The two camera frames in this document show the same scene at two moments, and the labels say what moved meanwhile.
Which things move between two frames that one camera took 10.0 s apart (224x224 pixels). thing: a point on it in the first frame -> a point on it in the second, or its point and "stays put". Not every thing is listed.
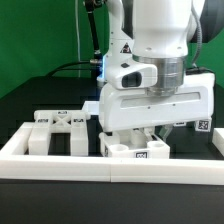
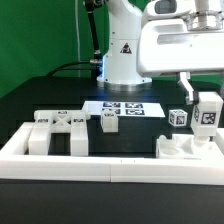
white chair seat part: (133, 144) -> (181, 146)
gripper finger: (148, 132) -> (191, 96)
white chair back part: (47, 122) stays put
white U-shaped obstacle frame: (17, 164) stays put
